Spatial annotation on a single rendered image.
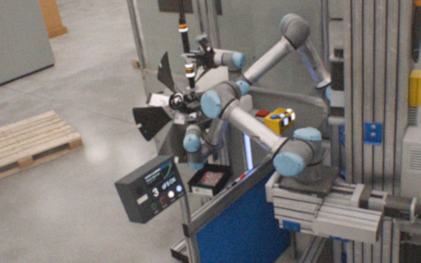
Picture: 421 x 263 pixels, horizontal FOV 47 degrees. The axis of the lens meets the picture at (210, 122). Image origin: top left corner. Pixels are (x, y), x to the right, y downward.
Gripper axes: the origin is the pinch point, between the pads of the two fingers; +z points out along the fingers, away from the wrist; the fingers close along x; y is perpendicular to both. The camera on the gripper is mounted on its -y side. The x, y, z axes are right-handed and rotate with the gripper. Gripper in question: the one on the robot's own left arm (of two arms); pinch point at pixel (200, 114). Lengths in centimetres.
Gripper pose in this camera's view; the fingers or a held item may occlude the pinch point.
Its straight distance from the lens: 265.7
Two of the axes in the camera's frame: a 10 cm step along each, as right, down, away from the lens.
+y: -9.7, 1.9, 1.5
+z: 0.6, -4.3, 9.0
